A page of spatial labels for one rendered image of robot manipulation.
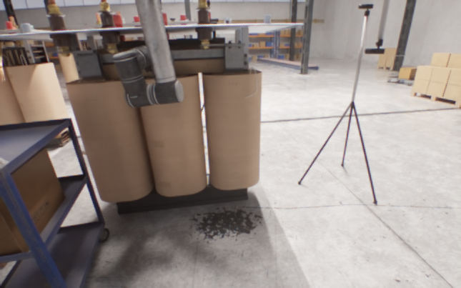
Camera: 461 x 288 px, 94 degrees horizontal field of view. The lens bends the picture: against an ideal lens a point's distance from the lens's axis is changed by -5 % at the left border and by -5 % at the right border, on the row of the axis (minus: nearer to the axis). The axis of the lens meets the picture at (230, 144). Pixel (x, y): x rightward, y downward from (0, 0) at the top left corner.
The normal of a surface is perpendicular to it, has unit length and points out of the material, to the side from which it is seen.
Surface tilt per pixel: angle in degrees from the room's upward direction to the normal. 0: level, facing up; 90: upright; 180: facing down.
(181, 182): 90
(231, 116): 90
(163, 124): 90
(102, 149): 90
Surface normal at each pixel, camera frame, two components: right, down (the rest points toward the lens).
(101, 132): 0.15, 0.39
